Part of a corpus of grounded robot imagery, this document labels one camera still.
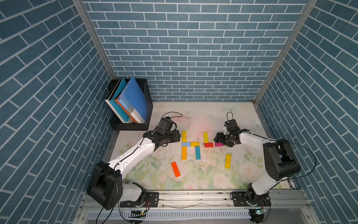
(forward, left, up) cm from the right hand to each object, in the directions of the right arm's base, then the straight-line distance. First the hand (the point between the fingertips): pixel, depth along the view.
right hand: (219, 140), depth 95 cm
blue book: (+20, +62, +17) cm, 68 cm away
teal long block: (-12, +14, -1) cm, 19 cm away
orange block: (-21, +28, -2) cm, 35 cm away
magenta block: (-6, +2, +5) cm, 8 cm away
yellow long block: (+2, +25, -1) cm, 25 cm away
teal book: (+16, +66, +29) cm, 74 cm away
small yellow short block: (-4, +18, 0) cm, 18 cm away
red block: (-3, +7, -1) cm, 8 cm away
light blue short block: (-4, +22, -1) cm, 22 cm away
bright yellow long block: (-14, -4, -1) cm, 15 cm away
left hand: (-6, +26, +12) cm, 29 cm away
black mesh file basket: (+8, +75, +3) cm, 76 cm away
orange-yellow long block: (-10, +23, -1) cm, 26 cm away
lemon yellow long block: (+2, +9, -2) cm, 10 cm away
